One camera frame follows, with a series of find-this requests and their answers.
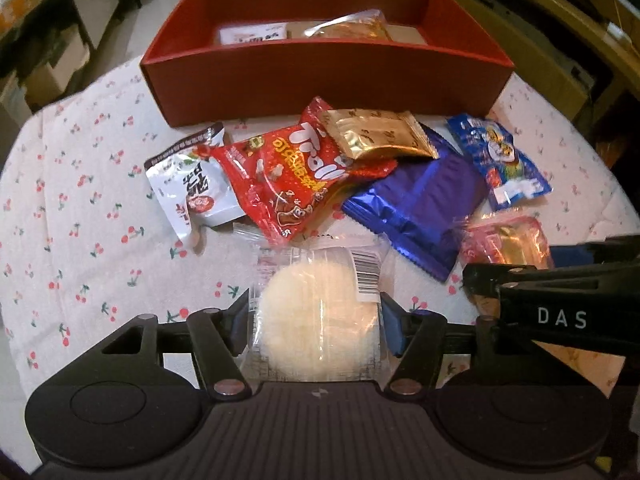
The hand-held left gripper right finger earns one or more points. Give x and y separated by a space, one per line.
390 322

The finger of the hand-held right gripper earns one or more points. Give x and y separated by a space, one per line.
530 276
600 252

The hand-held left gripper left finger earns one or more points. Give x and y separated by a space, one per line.
241 322

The pink clear snack packet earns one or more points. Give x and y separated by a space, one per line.
505 240

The clear rice cracker packet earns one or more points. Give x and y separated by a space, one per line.
315 310

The red snack packet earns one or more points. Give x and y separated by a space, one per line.
285 180

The red cardboard box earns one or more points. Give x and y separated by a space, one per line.
300 80

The blue cartoon snack packet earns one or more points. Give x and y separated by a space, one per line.
500 160

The purple foil snack packet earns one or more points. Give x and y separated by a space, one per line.
420 200

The white snack packet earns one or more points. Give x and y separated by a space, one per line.
200 180

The gold foil snack packet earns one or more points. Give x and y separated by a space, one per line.
375 132

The cherry print tablecloth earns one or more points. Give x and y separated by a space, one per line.
75 210

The white pink label packet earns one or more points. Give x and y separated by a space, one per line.
250 34

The clear brown pastry packet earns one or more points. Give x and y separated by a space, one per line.
350 27

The open cardboard box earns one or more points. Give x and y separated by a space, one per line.
50 70

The white cabinet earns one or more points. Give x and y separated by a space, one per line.
95 5

